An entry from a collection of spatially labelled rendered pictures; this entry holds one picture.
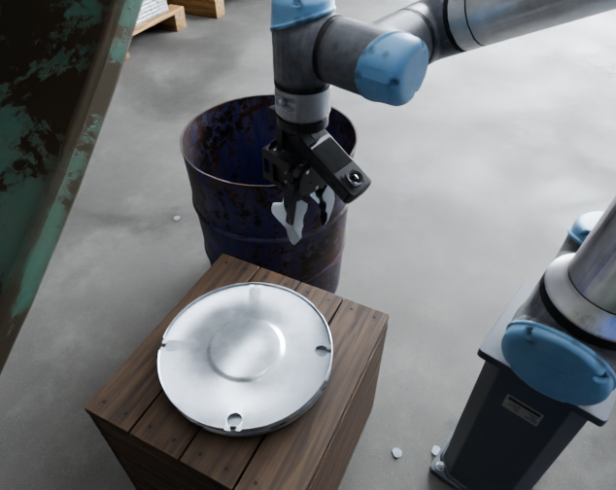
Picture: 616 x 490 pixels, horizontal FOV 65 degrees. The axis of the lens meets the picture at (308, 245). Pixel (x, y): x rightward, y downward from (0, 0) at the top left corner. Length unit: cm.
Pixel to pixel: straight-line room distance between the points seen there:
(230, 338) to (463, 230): 105
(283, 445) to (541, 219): 132
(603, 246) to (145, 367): 70
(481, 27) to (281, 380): 56
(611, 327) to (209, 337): 59
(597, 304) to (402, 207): 126
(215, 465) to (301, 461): 13
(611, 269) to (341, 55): 34
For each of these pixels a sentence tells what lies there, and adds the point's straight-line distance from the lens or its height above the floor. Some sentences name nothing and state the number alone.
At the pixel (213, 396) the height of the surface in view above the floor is 39.
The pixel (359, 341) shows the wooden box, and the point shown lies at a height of 35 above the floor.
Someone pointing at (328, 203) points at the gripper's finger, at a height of 59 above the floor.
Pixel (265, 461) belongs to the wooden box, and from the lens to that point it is 78.
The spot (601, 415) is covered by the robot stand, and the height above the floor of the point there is 45.
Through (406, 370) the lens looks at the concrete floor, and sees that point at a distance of 129.
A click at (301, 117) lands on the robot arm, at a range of 64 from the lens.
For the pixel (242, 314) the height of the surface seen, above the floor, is 39.
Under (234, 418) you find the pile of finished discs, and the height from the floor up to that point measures 38.
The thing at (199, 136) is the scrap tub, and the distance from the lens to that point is 130.
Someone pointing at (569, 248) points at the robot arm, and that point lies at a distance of 69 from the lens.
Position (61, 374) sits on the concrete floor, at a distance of 140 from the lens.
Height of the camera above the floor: 107
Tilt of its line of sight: 43 degrees down
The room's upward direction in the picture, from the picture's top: straight up
